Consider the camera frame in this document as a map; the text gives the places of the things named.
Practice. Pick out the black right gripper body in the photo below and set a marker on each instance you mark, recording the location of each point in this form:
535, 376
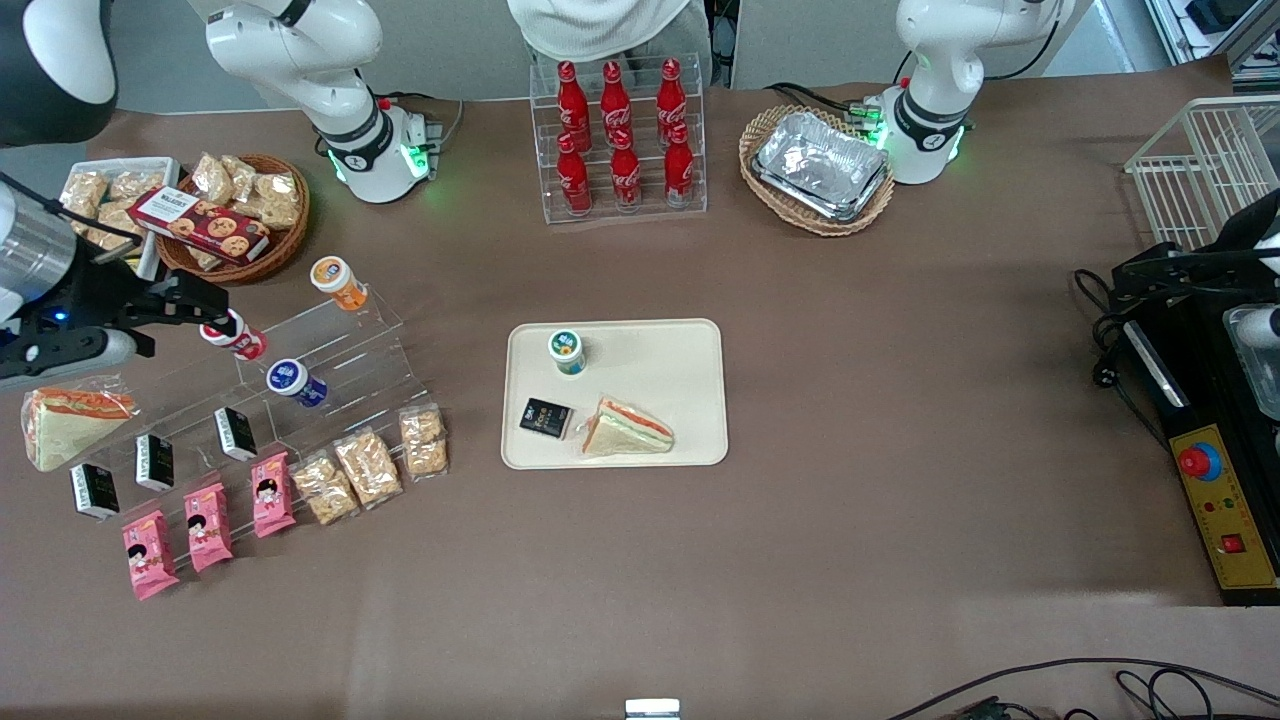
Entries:
92, 297

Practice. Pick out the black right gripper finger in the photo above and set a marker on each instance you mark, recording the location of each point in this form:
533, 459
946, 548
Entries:
190, 312
200, 290

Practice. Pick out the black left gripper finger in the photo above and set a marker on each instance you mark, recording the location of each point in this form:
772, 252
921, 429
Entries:
1165, 282
1180, 257

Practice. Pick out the green gum bottle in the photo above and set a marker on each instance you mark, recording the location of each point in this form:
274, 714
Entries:
567, 352

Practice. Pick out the triangle sandwich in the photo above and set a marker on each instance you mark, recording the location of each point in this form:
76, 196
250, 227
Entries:
70, 425
625, 432

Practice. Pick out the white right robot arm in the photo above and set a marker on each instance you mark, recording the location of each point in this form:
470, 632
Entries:
300, 50

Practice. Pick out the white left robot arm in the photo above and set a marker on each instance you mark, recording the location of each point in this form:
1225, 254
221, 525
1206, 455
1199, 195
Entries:
935, 60

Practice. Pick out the red gum bottle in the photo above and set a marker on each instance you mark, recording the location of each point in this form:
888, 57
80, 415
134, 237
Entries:
242, 340

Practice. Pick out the blue gum bottle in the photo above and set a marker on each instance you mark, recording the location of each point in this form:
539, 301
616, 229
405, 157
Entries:
295, 382

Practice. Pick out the white plastic snack tray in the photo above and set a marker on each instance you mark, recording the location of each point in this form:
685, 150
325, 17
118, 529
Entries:
150, 165

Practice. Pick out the orange gum bottle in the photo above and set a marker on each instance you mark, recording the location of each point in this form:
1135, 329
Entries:
338, 282

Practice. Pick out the tan wicker foil-tray basket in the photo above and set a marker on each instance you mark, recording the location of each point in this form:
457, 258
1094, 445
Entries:
760, 130

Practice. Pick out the cream plastic tray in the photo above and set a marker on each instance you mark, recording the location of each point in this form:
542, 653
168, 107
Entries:
660, 360

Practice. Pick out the red cookie box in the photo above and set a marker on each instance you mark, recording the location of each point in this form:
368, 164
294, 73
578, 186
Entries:
200, 225

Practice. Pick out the clear-wrapped nut snack bag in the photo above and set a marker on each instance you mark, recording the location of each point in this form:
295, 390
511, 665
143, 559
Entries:
82, 193
133, 184
242, 175
278, 200
115, 222
212, 178

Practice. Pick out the brown wicker snack basket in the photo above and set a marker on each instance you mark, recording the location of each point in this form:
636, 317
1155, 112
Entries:
285, 245

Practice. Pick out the black machine yellow panel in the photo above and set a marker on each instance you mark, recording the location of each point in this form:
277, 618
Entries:
1200, 400

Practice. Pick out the black white small box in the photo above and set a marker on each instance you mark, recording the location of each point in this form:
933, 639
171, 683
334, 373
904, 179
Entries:
95, 491
236, 434
155, 462

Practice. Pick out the clear acrylic stepped stand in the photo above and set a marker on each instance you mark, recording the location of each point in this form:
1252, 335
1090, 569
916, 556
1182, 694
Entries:
340, 330

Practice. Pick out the red emergency stop button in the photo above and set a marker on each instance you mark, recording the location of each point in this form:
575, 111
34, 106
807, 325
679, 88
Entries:
1198, 462

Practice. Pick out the pink snack pack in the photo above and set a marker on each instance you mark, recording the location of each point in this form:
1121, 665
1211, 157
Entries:
150, 555
273, 495
208, 527

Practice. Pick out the grey equipment rack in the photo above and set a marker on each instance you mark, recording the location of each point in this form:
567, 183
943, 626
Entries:
1210, 25

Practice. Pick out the clear-wrapped nut bar pack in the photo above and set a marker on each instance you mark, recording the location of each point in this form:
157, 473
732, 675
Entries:
325, 490
424, 442
368, 468

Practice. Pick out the stacked aluminium foil trays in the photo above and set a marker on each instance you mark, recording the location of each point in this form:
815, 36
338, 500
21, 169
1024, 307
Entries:
820, 165

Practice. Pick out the black gold-print small box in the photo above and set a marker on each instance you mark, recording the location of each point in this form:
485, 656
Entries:
546, 419

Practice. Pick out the red cola bottle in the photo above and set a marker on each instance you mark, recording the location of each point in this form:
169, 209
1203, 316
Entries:
572, 100
626, 175
679, 170
615, 100
671, 95
574, 180

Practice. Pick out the clear acrylic bottle rack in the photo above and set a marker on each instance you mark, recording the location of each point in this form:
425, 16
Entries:
648, 215

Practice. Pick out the person in white sweater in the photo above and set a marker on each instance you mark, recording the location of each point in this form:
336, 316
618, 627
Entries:
600, 25

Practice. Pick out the small silver metal block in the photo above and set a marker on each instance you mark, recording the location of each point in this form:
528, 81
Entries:
652, 709

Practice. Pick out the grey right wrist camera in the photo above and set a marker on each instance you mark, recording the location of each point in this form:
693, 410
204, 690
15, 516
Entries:
60, 357

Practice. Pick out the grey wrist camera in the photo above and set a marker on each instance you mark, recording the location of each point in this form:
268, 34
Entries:
1265, 325
60, 357

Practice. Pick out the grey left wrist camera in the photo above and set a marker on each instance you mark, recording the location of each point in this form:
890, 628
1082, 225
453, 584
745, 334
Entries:
1265, 325

